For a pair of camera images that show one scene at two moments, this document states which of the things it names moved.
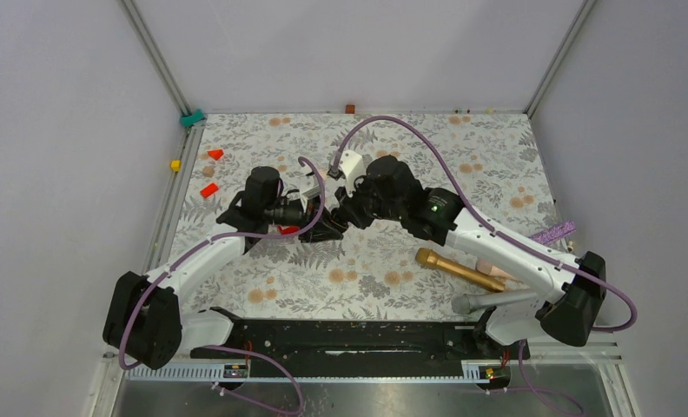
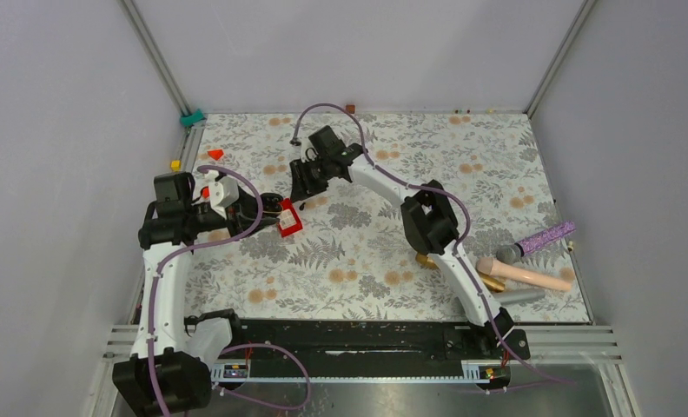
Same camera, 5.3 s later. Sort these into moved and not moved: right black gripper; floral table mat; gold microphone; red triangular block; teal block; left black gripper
Moved: left black gripper; right black gripper
Not moved: teal block; floral table mat; red triangular block; gold microphone
